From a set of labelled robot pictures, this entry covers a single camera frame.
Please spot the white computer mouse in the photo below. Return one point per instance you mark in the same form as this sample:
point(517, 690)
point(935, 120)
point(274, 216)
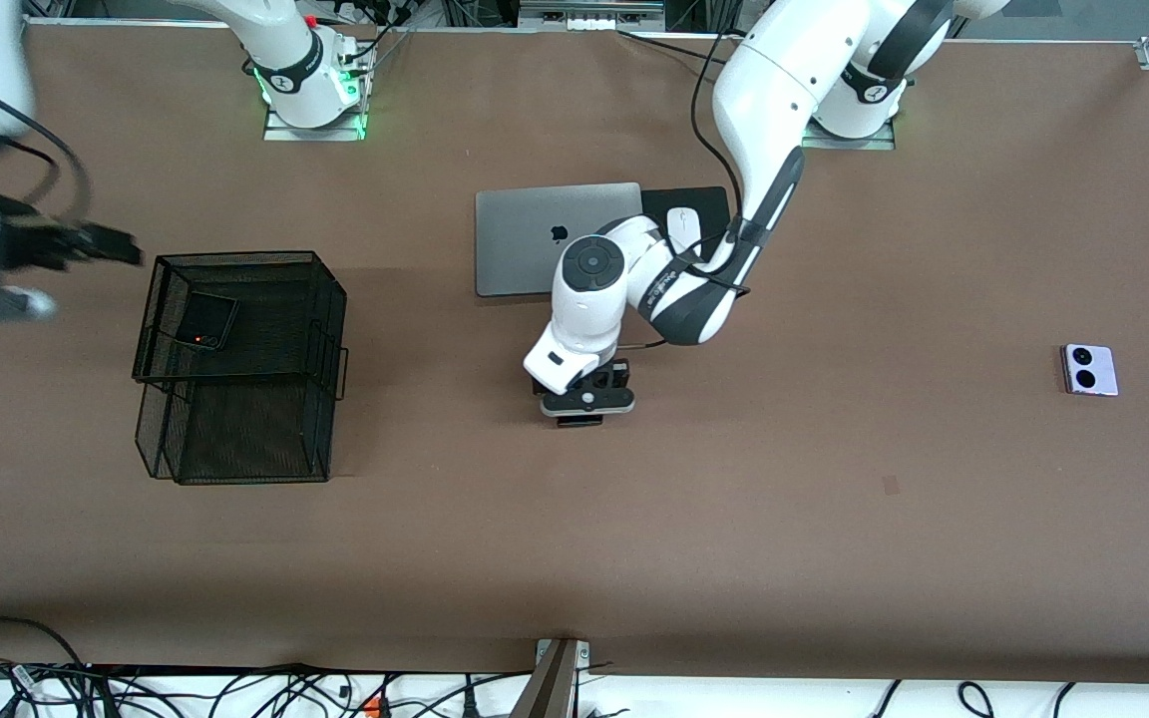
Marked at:
point(682, 224)

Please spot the orange plug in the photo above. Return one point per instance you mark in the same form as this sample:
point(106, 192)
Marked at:
point(371, 708)

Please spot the silver closed laptop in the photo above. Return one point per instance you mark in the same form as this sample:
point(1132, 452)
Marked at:
point(515, 239)

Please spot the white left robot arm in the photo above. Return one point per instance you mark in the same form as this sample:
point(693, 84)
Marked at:
point(784, 80)

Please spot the long black smartphone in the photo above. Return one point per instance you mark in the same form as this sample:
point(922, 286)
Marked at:
point(579, 422)

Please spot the metal table edge bracket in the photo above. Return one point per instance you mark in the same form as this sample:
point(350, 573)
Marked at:
point(582, 653)

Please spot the small black flip phone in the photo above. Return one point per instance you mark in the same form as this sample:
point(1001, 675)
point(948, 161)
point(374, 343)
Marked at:
point(210, 319)

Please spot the lilac flip phone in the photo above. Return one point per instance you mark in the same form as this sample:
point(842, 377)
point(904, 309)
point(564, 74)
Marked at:
point(1105, 369)

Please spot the black mouse pad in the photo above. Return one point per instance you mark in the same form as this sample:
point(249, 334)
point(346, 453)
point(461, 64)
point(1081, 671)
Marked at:
point(654, 199)

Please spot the grey metal pole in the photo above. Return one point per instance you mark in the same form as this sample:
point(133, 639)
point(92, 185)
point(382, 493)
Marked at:
point(547, 693)

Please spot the grey power strip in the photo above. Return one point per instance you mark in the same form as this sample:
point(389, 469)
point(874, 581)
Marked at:
point(589, 20)

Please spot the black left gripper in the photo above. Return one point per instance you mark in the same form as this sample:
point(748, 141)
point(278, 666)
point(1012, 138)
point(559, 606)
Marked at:
point(612, 378)

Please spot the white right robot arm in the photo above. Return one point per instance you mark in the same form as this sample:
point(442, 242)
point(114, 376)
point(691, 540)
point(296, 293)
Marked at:
point(295, 60)

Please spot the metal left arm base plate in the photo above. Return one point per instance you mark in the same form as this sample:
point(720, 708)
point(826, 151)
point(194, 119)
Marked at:
point(874, 145)

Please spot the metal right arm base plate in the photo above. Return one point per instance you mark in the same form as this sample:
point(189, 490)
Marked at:
point(315, 134)

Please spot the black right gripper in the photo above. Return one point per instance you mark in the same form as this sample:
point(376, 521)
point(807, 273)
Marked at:
point(28, 246)

